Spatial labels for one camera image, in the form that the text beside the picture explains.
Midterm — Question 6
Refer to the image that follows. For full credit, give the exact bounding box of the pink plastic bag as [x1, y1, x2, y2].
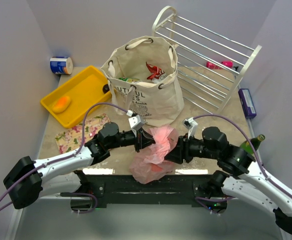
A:
[129, 124, 179, 185]

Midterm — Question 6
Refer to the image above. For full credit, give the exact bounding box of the yellow plastic tray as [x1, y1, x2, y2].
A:
[40, 66, 111, 129]

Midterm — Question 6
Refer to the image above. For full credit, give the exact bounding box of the orange toy mango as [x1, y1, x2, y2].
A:
[52, 96, 71, 114]

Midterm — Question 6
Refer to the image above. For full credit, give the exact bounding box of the green chips bag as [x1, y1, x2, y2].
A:
[119, 77, 141, 84]

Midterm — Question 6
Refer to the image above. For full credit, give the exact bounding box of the beige canvas tote bag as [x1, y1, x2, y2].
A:
[101, 36, 184, 127]

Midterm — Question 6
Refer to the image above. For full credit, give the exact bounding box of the red white snack packet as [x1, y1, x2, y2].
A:
[146, 62, 168, 84]

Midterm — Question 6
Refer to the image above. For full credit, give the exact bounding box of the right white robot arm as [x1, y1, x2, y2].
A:
[165, 126, 292, 235]

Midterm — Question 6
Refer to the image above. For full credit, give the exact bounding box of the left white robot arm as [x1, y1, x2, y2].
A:
[3, 122, 155, 209]

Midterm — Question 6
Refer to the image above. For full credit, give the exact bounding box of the floral rectangular plate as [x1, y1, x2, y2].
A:
[55, 113, 110, 154]

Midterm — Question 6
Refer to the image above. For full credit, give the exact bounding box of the green glass bottle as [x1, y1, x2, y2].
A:
[240, 134, 266, 155]

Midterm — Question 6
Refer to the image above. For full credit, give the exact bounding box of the dark toy plum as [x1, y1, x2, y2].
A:
[102, 84, 110, 94]

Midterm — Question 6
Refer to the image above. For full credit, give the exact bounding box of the purple box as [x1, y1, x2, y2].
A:
[238, 88, 257, 119]

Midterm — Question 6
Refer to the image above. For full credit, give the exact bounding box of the white metal rack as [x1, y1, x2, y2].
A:
[152, 6, 262, 114]

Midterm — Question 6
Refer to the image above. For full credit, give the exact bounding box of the pink packet behind rack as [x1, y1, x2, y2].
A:
[206, 61, 222, 70]

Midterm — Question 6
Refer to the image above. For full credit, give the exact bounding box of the blue white tissue roll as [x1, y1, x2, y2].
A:
[49, 56, 73, 75]

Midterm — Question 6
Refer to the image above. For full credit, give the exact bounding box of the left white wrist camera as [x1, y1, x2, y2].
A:
[126, 110, 145, 136]

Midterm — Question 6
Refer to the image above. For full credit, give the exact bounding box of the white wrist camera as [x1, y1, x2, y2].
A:
[182, 117, 198, 139]
[126, 110, 145, 136]

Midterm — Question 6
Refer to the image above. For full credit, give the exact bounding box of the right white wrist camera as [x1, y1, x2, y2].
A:
[182, 117, 198, 139]

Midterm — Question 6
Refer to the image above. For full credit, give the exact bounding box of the black base frame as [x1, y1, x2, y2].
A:
[61, 170, 231, 214]

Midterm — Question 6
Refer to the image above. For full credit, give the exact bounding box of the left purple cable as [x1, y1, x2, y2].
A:
[0, 102, 133, 223]

